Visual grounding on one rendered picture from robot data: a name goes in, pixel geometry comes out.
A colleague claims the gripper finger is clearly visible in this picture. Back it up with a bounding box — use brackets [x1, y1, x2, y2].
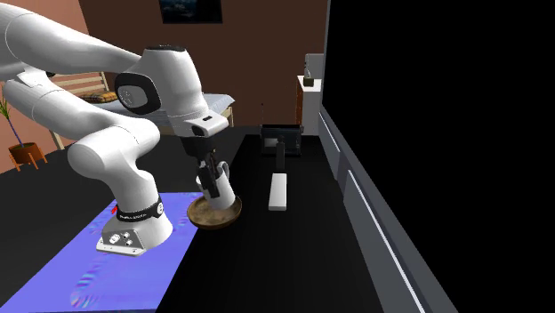
[208, 148, 220, 177]
[197, 160, 221, 201]

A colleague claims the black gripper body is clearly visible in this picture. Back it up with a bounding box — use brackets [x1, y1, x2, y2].
[179, 134, 218, 164]

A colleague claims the white mug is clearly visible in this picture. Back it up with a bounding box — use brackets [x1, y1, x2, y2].
[195, 161, 237, 211]

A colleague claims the brown wooden bowl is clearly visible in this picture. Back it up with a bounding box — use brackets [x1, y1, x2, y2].
[186, 194, 244, 231]

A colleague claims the white flat remote control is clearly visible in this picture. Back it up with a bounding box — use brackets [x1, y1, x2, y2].
[268, 172, 288, 213]

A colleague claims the black radio with antenna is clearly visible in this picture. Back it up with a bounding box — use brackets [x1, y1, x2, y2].
[259, 102, 304, 158]

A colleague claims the white cabinet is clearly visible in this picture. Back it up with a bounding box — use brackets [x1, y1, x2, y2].
[295, 52, 325, 136]

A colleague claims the blue patterned robot stand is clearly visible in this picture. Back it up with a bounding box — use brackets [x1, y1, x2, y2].
[0, 191, 205, 313]

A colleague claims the potted plant on wooden stand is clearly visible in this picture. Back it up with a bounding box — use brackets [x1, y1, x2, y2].
[0, 85, 49, 173]

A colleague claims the dark wall picture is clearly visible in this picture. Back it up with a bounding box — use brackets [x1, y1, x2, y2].
[157, 0, 224, 25]

